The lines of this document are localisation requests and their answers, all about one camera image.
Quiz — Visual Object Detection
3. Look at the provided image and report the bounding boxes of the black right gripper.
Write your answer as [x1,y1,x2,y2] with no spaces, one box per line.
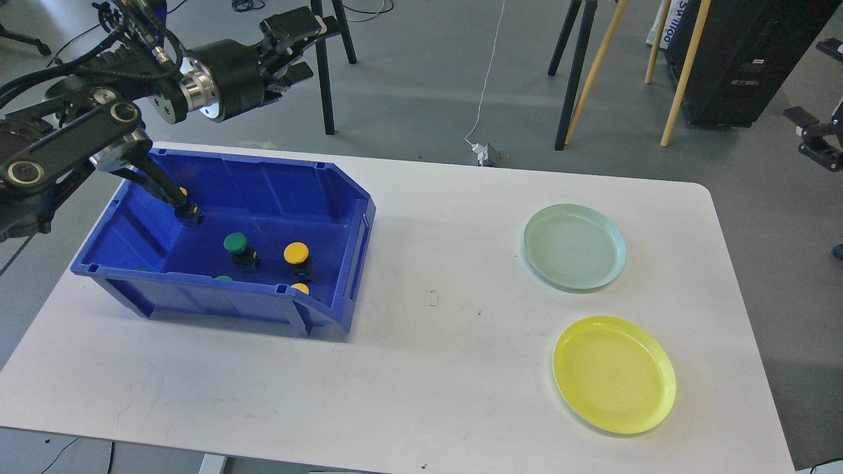
[783,38,843,173]

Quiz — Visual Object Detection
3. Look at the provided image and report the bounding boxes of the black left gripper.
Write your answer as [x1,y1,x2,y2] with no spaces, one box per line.
[192,7,341,122]

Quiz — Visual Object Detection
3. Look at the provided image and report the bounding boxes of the yellow push button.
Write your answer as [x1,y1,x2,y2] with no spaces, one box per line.
[174,187,202,227]
[283,241,313,283]

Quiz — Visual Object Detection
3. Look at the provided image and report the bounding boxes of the green push button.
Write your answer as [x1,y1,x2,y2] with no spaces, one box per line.
[223,232,259,272]

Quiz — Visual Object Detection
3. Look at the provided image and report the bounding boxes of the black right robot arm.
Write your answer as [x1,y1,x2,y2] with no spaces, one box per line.
[783,103,842,172]

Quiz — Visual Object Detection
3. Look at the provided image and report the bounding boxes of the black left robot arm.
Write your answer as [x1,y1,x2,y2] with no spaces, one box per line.
[2,1,350,240]

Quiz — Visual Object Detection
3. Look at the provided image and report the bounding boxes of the yellow push button front edge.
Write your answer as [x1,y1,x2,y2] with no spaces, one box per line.
[290,282,310,295]

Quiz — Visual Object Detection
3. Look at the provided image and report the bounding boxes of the light green plate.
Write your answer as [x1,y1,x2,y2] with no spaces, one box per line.
[522,203,628,293]

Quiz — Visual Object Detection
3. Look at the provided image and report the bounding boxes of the yellow plate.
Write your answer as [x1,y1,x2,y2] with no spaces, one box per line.
[551,315,677,436]

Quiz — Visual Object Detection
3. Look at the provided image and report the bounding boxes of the black tripod stand left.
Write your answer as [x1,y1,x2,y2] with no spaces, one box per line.
[315,1,358,136]

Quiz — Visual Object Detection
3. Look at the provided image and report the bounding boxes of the black cabinet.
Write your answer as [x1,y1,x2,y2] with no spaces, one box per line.
[680,1,841,128]

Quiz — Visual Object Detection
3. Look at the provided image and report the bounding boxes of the wooden easel legs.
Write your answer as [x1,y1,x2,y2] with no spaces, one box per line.
[564,0,713,147]

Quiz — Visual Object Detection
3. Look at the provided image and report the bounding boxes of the white printed bag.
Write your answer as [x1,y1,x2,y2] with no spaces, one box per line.
[645,1,690,50]

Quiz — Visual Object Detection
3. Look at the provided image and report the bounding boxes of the blue plastic storage bin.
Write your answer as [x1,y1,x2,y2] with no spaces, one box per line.
[71,148,376,336]

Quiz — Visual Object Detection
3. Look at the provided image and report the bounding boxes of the black tripod leg right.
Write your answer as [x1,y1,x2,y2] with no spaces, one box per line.
[547,1,598,152]

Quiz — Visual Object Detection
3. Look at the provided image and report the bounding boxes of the white power adapter with cable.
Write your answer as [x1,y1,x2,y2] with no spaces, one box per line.
[463,1,506,166]

